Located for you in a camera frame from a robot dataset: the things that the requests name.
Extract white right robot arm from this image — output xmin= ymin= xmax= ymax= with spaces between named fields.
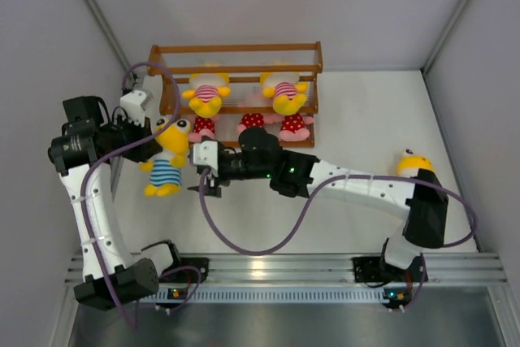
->
xmin=189 ymin=127 xmax=449 ymax=280

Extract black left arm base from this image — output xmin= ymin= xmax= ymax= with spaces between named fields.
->
xmin=177 ymin=257 xmax=210 ymax=283

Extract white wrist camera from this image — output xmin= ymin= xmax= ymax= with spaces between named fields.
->
xmin=119 ymin=89 xmax=153 ymax=128
xmin=190 ymin=140 xmax=219 ymax=170

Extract yellow plush toy on shelf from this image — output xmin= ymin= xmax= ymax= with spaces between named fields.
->
xmin=260 ymin=72 xmax=308 ymax=116

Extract yellow plush toy blue stripes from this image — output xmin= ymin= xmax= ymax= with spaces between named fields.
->
xmin=396 ymin=149 xmax=435 ymax=177

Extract brown wooden two-tier shelf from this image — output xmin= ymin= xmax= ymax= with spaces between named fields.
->
xmin=145 ymin=41 xmax=323 ymax=148

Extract yellow plush toy pink stripes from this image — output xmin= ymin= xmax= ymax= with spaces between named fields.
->
xmin=181 ymin=72 xmax=231 ymax=119

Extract aluminium mounting rail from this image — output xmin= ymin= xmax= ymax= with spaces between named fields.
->
xmin=64 ymin=252 xmax=507 ymax=283

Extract grey slotted cable duct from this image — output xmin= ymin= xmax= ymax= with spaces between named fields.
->
xmin=137 ymin=285 xmax=407 ymax=304

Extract pink plush toy on shelf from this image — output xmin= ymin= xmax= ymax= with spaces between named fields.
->
xmin=188 ymin=115 xmax=220 ymax=143

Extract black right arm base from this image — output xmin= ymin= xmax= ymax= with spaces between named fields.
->
xmin=352 ymin=256 xmax=395 ymax=288

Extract pink plush toy polka dress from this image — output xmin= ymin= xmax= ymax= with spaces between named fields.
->
xmin=236 ymin=93 xmax=275 ymax=134

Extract pink plush toy red dress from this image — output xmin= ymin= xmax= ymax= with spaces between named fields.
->
xmin=279 ymin=113 xmax=314 ymax=142

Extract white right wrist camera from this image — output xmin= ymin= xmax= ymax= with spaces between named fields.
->
xmin=190 ymin=140 xmax=219 ymax=170

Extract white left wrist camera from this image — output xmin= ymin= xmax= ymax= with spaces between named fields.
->
xmin=119 ymin=89 xmax=153 ymax=128

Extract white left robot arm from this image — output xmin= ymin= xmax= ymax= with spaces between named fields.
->
xmin=48 ymin=89 xmax=184 ymax=310

